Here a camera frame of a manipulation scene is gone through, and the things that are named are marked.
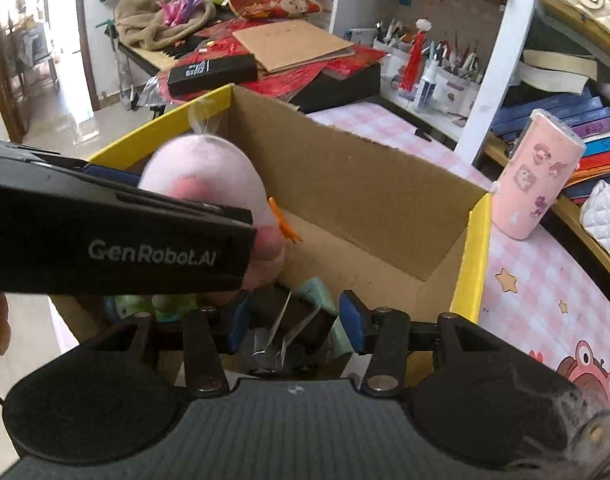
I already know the green blue plastic toy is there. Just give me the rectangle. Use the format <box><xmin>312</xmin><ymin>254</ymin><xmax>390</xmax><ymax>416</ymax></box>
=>
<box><xmin>104</xmin><ymin>295</ymin><xmax>197</xmax><ymax>323</ymax></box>

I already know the large pink pig plush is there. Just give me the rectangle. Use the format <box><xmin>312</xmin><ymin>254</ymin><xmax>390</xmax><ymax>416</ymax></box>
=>
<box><xmin>139</xmin><ymin>101</ymin><xmax>285</xmax><ymax>290</ymax></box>

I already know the black binder clip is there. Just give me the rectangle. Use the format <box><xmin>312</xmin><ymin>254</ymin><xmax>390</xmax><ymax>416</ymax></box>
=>
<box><xmin>239</xmin><ymin>283</ymin><xmax>332</xmax><ymax>377</ymax></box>

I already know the teal stapler toy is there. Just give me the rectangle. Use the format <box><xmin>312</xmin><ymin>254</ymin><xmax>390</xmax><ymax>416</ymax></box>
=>
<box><xmin>299</xmin><ymin>278</ymin><xmax>353</xmax><ymax>360</ymax></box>

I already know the small pink chick plush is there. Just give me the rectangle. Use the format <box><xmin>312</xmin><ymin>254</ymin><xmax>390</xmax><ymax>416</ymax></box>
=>
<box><xmin>268</xmin><ymin>197</ymin><xmax>303</xmax><ymax>244</ymax></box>

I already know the yellow cardboard box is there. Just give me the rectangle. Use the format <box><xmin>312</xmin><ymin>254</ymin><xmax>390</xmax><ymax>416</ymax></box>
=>
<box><xmin>49</xmin><ymin>82</ymin><xmax>494</xmax><ymax>376</ymax></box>

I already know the black rectangular box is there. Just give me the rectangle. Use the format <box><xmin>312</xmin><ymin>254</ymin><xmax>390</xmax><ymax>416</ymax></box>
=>
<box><xmin>167</xmin><ymin>54</ymin><xmax>257</xmax><ymax>98</ymax></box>

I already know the beige towel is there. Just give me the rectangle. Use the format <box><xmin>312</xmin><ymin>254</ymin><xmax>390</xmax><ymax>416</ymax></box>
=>
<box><xmin>114</xmin><ymin>0</ymin><xmax>216</xmax><ymax>51</ymax></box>

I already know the pink checkered table mat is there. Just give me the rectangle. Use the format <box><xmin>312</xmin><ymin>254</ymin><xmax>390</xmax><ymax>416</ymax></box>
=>
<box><xmin>311</xmin><ymin>102</ymin><xmax>610</xmax><ymax>405</ymax></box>

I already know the pink purple ribbon bundle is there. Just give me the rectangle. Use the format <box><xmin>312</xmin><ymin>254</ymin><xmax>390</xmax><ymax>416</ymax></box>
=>
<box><xmin>159</xmin><ymin>0</ymin><xmax>204</xmax><ymax>27</ymax></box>

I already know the brown cardboard sheet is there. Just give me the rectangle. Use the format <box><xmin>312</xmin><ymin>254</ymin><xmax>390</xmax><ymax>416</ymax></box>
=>
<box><xmin>232</xmin><ymin>20</ymin><xmax>354</xmax><ymax>74</ymax></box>

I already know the pink sticker cylinder container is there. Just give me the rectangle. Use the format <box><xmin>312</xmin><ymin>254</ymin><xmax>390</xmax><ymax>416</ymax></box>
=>
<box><xmin>491</xmin><ymin>108</ymin><xmax>585</xmax><ymax>240</ymax></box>

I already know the white quilted pearl handbag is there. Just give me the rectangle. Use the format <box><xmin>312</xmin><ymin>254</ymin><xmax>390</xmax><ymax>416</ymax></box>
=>
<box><xmin>580</xmin><ymin>180</ymin><xmax>610</xmax><ymax>256</ymax></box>

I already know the white pen holder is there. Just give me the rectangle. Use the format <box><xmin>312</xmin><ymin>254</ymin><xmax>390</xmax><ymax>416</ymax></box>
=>
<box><xmin>344</xmin><ymin>20</ymin><xmax>481</xmax><ymax>118</ymax></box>

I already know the red white figurine pen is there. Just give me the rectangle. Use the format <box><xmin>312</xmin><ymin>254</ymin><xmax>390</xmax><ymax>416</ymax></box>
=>
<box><xmin>398</xmin><ymin>18</ymin><xmax>432</xmax><ymax>93</ymax></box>

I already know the wooden bookshelf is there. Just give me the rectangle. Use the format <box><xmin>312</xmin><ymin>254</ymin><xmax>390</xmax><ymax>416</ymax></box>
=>
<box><xmin>455</xmin><ymin>0</ymin><xmax>610</xmax><ymax>291</ymax></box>

